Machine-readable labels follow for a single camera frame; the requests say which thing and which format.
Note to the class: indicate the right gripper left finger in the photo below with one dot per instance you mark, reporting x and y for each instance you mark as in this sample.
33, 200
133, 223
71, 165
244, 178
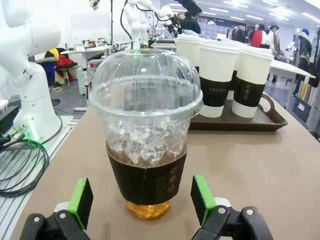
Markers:
82, 200

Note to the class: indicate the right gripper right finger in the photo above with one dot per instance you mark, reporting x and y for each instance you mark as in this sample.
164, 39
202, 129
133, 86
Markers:
201, 197

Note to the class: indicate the iced coffee cup dome lid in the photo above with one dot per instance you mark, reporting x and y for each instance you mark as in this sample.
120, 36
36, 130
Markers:
145, 112

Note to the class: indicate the white lidded paper coffee cup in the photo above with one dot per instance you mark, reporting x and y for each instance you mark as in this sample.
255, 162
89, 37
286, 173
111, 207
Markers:
216, 80
235, 82
251, 85
186, 50

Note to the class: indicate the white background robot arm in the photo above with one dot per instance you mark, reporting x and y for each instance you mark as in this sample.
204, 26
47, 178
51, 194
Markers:
136, 22

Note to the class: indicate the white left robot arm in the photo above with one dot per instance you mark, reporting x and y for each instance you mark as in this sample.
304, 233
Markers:
27, 65

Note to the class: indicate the brown plastic serving tray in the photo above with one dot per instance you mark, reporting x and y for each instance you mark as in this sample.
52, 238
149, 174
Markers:
265, 120

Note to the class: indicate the white box device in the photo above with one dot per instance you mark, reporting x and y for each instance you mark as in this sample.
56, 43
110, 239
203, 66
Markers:
83, 80

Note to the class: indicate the dark storage box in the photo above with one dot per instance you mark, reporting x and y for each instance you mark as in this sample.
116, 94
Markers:
301, 110

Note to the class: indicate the chair with red yellow clothes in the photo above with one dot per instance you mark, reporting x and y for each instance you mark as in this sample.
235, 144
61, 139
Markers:
61, 62

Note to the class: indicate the white workbench with equipment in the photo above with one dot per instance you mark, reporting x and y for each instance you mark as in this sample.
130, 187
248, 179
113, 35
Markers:
87, 48

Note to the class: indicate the long white table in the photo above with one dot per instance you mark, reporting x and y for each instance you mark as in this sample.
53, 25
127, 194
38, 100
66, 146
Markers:
290, 67

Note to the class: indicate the mannequin in red vest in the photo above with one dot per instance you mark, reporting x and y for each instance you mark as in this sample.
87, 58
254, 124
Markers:
258, 36

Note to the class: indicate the person in black jacket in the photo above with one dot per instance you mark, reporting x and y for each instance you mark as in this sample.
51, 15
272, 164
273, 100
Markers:
190, 23

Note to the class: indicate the mannequin with hat and scarf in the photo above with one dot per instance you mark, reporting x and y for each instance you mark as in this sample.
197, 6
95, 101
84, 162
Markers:
273, 37

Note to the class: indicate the mannequin in dark coat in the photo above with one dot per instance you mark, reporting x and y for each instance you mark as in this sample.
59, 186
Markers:
305, 50

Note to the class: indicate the black overhead monitor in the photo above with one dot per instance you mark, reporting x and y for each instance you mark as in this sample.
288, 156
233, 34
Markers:
191, 6

